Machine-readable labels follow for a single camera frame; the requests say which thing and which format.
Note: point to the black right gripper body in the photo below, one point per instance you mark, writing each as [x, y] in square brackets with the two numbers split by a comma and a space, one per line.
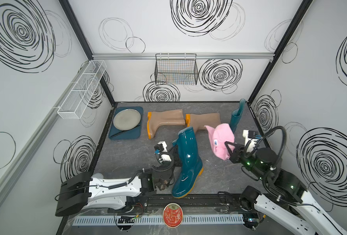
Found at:
[247, 159]

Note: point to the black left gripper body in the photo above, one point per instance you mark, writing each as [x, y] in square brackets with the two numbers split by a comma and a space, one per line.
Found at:
[170, 167]

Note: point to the green rubber boot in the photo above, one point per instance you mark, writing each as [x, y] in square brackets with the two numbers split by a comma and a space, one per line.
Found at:
[236, 115]
[192, 165]

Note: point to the pink microfiber cloth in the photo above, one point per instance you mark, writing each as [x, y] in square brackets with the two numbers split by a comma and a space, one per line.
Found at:
[217, 137]

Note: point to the beige rubber boot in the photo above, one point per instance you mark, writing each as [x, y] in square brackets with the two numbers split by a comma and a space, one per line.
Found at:
[199, 121]
[158, 119]

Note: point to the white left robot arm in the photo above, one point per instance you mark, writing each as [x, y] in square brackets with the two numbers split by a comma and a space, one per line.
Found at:
[86, 182]

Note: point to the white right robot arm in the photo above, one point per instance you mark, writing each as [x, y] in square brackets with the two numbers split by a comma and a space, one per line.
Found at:
[289, 203]

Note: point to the teal rectangular tray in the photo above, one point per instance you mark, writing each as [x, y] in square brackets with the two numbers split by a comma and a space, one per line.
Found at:
[130, 135]

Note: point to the black knife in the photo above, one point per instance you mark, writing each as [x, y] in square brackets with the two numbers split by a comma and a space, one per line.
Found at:
[124, 131]

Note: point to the grey round plate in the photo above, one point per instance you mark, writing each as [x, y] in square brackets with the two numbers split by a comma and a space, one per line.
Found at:
[127, 119]

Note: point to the black mounting rail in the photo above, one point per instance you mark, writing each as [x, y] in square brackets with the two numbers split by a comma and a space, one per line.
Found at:
[176, 201]

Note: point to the white slotted cable duct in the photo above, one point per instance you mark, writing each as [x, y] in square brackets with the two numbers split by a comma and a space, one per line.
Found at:
[188, 219]

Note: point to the black wire basket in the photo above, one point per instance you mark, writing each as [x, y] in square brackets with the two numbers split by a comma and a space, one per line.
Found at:
[176, 71]

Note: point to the white wire shelf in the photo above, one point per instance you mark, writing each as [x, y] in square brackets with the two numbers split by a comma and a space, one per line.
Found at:
[85, 84]

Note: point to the grey wall rail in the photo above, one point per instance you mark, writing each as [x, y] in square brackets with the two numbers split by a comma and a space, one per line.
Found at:
[183, 55]

